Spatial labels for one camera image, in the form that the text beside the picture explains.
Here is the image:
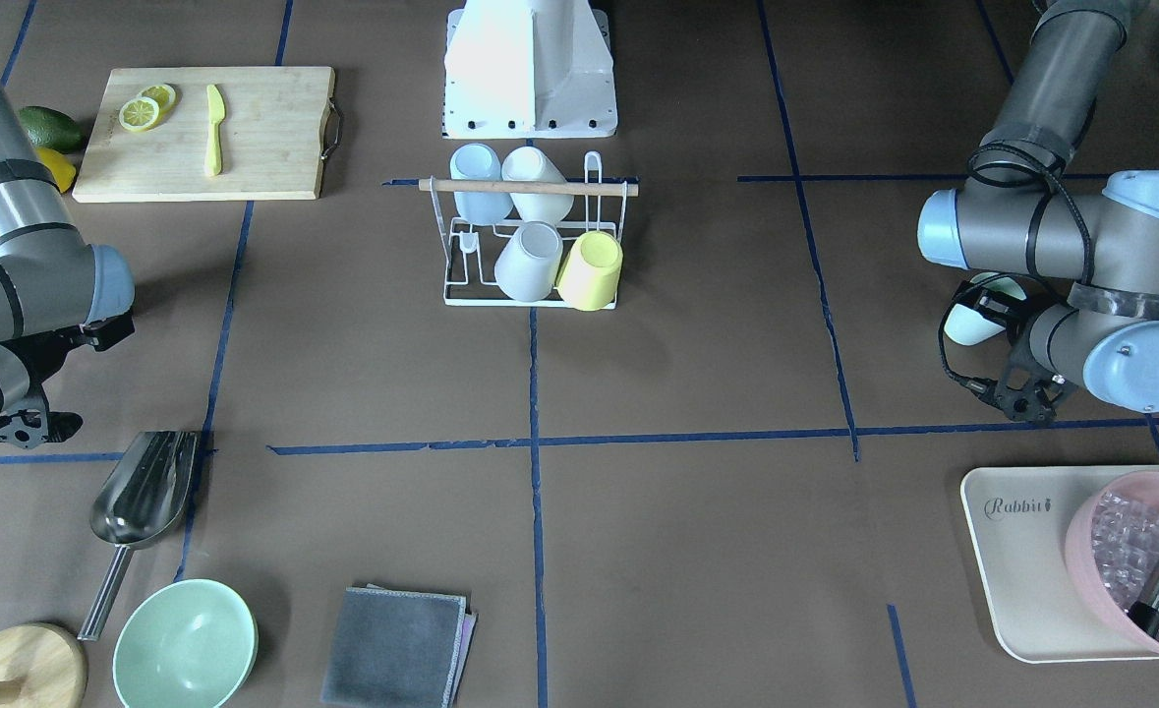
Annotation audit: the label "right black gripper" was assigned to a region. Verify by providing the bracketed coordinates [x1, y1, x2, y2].
[0, 313, 134, 448]

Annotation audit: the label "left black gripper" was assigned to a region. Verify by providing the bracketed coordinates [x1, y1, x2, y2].
[971, 285, 1079, 425]

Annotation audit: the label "mint green plastic cup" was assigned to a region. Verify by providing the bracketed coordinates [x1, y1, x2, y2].
[943, 277, 1027, 346]

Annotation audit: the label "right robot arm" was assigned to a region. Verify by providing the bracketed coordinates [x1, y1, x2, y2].
[0, 85, 134, 448]

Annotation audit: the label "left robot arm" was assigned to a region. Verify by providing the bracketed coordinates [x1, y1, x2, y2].
[917, 1, 1159, 426]

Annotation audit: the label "yellow cup on rack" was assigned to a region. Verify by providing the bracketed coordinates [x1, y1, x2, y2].
[556, 229, 624, 311]

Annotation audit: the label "grey-white cup front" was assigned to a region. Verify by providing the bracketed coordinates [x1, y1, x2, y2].
[494, 221, 564, 302]

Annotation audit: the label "light blue cup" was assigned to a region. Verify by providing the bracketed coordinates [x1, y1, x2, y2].
[449, 143, 513, 227]

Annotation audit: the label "white cup on rack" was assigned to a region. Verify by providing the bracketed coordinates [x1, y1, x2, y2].
[501, 147, 575, 225]

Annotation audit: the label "steel ice scoop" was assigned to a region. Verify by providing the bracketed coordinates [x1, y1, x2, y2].
[76, 431, 202, 642]

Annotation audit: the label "cream rabbit tray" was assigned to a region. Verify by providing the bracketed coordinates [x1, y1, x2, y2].
[958, 465, 1159, 664]

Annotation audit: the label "pink bowl with ice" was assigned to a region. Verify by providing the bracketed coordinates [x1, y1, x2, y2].
[1064, 469, 1159, 654]

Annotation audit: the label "wooden mug tree stand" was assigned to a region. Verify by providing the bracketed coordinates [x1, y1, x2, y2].
[0, 622, 87, 707]

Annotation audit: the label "whole yellow lemon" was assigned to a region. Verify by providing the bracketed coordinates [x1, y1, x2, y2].
[34, 147, 79, 194]

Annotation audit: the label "mint green bowl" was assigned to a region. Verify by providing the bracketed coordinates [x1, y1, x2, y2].
[112, 579, 258, 707]

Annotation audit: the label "green avocado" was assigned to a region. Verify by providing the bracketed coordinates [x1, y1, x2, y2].
[17, 105, 86, 155]

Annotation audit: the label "bamboo cutting board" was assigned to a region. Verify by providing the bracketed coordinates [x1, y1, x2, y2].
[72, 66, 337, 205]

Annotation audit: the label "lemon slice front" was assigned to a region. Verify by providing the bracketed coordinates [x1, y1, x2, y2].
[117, 95, 165, 133]

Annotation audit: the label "lemon slice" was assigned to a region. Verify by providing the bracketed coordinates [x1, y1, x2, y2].
[117, 95, 165, 133]
[136, 83, 178, 115]

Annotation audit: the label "lemon slice back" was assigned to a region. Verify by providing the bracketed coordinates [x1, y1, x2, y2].
[136, 83, 178, 115]

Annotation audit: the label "yellow plastic knife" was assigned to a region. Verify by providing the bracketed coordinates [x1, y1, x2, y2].
[204, 83, 227, 178]

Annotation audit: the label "grey folded cloth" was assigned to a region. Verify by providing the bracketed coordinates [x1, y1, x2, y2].
[321, 584, 479, 707]

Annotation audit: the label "white wire cup rack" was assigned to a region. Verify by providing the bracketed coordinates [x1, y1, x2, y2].
[416, 151, 639, 311]

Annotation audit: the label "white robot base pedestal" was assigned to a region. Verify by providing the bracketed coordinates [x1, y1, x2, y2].
[442, 1, 619, 141]

